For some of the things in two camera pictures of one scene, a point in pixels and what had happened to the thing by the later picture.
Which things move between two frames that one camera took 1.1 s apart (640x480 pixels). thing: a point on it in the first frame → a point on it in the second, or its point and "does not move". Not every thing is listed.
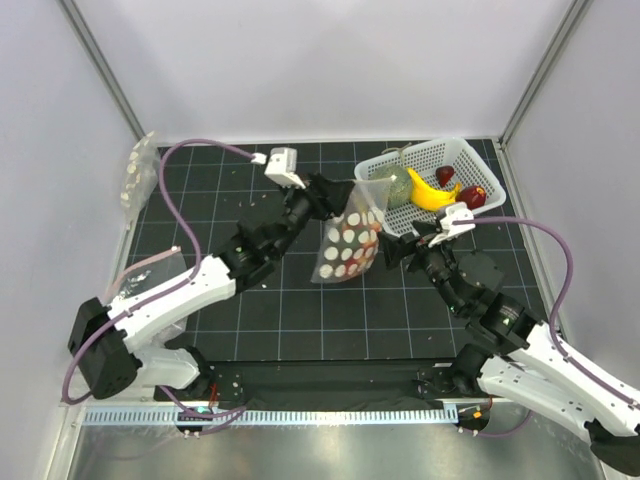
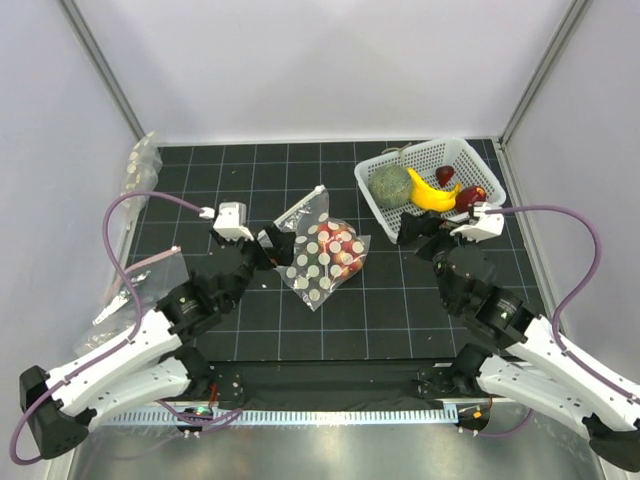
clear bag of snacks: [140, 178] does not move
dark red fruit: [474, 196] does not move
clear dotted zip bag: [352, 238] → [327, 251]
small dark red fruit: [443, 174] does not move
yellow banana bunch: [427, 197] does not move
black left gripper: [327, 197] → [281, 252]
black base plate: [329, 384] does not move
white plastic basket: [457, 154] does not move
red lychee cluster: [363, 239] → [345, 246]
